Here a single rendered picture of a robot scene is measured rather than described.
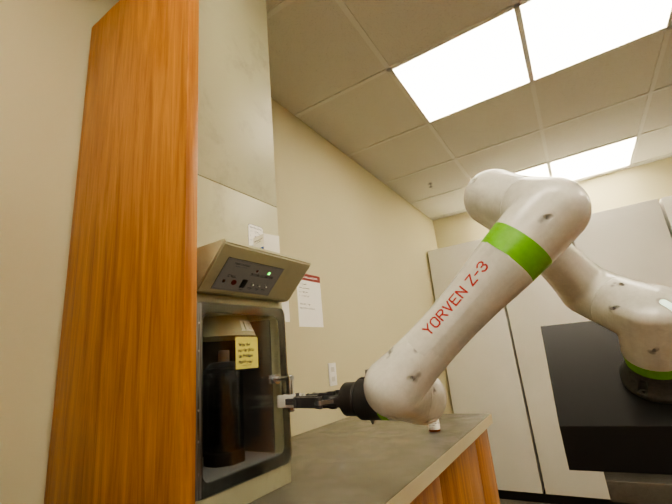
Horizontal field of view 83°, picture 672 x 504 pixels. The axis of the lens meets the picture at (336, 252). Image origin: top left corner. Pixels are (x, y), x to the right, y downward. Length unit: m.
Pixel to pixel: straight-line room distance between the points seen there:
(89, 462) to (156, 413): 0.25
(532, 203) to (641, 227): 3.06
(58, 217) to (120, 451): 0.67
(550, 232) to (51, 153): 1.27
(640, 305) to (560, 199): 0.38
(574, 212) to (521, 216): 0.08
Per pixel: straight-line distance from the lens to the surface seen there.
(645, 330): 1.04
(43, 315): 1.24
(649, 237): 3.76
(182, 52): 1.08
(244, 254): 0.91
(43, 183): 1.33
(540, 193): 0.74
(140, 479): 0.90
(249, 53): 1.44
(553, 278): 1.06
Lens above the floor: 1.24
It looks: 16 degrees up
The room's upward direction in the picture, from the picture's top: 5 degrees counter-clockwise
